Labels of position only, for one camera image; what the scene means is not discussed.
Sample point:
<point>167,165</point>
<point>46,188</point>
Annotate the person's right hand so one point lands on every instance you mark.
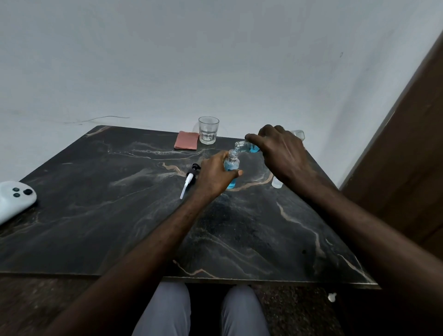
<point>283,155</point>

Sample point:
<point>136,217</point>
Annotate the person's left hand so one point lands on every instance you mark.
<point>211,176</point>

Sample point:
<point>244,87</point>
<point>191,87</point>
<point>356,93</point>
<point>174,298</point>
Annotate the person's left thumb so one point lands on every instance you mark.
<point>234,174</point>

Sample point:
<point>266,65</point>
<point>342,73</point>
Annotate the small bottle with blue liquid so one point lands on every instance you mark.
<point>232,165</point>

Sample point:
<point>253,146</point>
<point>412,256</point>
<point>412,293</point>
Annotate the clear bottle with blue liquid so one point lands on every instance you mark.
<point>246,146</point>

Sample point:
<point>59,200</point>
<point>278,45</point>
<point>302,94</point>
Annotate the person's right forearm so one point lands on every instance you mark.
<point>373,249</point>

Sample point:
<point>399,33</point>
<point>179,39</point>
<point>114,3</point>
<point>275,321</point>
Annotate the person's left forearm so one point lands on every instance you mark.
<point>138,263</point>

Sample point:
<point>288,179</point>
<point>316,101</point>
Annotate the small white bottle cap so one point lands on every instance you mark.
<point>277,182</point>

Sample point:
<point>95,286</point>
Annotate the black and white pump dispenser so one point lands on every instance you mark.
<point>189,178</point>

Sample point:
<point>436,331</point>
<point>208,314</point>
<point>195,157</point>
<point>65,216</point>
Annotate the clear glass tumbler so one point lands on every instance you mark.
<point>208,131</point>

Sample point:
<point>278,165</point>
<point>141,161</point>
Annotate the folded pink cloth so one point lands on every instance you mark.
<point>186,140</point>

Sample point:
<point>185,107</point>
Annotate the person's right leg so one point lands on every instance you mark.
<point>242,313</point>

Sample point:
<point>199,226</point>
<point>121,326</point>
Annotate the person's leg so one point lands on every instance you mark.
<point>166,311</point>
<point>242,313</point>

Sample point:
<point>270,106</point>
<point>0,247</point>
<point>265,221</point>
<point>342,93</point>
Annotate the person's left leg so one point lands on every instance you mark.
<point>166,311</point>

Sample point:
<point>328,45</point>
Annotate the small white scrap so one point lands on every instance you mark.
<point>332,297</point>

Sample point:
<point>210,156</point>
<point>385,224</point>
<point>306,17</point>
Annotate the brown wooden door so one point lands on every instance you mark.
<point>408,166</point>

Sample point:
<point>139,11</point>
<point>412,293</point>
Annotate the white controller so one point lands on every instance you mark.
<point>14,200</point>

